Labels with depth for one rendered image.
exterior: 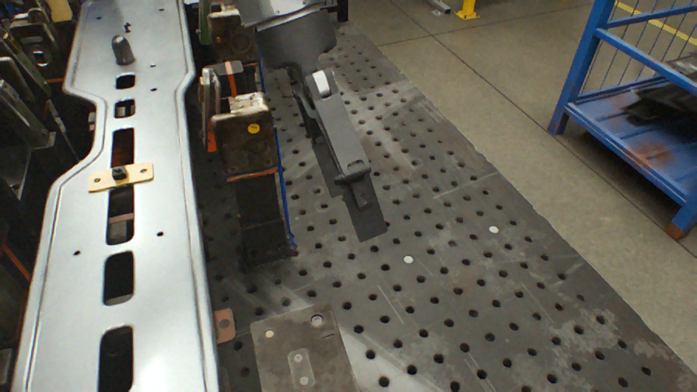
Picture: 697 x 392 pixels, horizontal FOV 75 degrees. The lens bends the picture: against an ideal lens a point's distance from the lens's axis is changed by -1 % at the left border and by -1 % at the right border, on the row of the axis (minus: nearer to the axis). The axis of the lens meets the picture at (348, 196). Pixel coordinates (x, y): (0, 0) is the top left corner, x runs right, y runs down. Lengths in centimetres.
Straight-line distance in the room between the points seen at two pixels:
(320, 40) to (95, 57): 64
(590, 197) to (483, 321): 148
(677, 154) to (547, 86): 87
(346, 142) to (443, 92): 235
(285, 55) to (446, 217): 65
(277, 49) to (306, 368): 29
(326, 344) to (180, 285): 19
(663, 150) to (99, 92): 215
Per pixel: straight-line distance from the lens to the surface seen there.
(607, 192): 234
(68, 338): 55
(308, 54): 44
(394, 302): 86
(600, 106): 258
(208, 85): 67
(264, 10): 43
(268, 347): 45
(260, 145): 73
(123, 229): 64
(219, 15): 100
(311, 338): 45
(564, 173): 235
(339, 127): 40
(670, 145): 248
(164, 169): 69
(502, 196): 108
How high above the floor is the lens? 142
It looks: 45 degrees down
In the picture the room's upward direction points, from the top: straight up
